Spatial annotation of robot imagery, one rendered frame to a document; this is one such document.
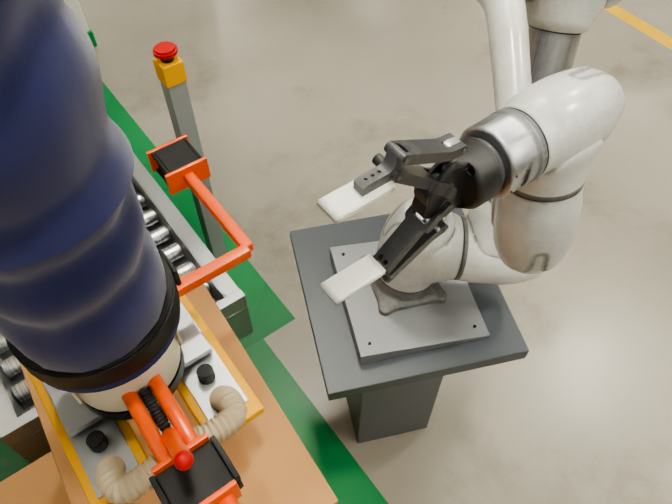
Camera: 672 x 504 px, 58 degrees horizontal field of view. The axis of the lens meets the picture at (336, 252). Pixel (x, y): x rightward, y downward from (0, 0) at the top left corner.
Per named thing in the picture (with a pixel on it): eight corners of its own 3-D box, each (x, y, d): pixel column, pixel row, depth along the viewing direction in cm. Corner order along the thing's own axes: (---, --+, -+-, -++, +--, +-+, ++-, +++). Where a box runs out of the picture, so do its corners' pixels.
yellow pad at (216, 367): (122, 302, 112) (114, 287, 108) (170, 276, 116) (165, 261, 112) (213, 447, 96) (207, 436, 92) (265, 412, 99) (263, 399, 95)
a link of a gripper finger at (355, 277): (369, 253, 68) (369, 256, 69) (319, 283, 65) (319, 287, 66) (386, 270, 67) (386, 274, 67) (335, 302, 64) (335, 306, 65)
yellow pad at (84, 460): (21, 357, 105) (9, 343, 101) (76, 327, 109) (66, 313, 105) (100, 523, 89) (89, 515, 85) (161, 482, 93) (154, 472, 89)
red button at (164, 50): (151, 57, 175) (147, 45, 172) (172, 49, 178) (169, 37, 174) (162, 69, 172) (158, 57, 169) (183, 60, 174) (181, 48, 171)
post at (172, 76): (209, 261, 255) (151, 57, 175) (223, 253, 257) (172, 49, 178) (217, 271, 251) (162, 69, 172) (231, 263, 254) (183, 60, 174)
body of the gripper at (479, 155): (515, 156, 62) (449, 196, 59) (497, 210, 69) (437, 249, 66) (464, 118, 66) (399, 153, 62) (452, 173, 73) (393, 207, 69)
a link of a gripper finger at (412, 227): (425, 182, 66) (431, 185, 67) (363, 258, 69) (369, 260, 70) (450, 203, 64) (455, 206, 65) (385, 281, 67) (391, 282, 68)
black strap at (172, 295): (-8, 301, 86) (-21, 285, 83) (141, 226, 94) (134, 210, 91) (50, 424, 75) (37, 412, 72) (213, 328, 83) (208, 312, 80)
